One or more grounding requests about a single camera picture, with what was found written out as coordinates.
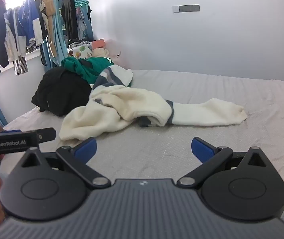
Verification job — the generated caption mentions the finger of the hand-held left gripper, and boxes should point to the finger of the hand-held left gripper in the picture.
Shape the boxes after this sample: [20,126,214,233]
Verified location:
[37,127,57,144]

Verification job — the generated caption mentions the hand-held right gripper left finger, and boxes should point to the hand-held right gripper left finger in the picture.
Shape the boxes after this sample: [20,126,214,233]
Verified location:
[17,137,111,189]

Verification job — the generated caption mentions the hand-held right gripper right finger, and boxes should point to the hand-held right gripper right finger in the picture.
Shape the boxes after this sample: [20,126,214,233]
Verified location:
[177,137,272,189]

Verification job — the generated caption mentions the cream striped sweater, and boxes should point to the cream striped sweater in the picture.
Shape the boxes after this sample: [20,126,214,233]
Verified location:
[59,65,248,148]

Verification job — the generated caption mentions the striped grey garment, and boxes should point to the striped grey garment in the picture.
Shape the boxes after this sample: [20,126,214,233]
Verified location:
[13,56,29,76]

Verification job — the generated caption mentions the green garment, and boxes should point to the green garment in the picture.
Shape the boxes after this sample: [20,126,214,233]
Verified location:
[61,57,132,88]

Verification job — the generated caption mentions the polka dot pillow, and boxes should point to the polka dot pillow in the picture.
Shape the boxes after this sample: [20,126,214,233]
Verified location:
[69,43,94,60]

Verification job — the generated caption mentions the cream plush toy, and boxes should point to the cream plush toy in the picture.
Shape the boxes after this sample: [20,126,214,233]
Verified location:
[93,48,110,58]

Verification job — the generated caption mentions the pale pink cloth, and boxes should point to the pale pink cloth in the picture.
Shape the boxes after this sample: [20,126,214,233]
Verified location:
[106,39,126,66]

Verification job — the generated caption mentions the white grey hanging garment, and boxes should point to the white grey hanging garment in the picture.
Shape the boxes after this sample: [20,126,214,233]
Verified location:
[4,7,20,61]

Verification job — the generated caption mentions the coral box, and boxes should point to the coral box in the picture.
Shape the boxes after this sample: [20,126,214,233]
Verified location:
[92,39,106,50]

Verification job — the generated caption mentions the blue white hanging jacket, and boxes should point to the blue white hanging jacket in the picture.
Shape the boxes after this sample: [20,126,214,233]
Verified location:
[18,0,44,50]

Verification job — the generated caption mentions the black hanging garment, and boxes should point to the black hanging garment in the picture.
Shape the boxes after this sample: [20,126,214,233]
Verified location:
[61,0,79,40]

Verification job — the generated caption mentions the beige hanging garment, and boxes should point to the beige hanging garment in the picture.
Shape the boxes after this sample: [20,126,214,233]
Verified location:
[38,0,57,58]

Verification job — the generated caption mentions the grey wall plate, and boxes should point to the grey wall plate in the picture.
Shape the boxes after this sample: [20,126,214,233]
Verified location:
[172,5,200,13]

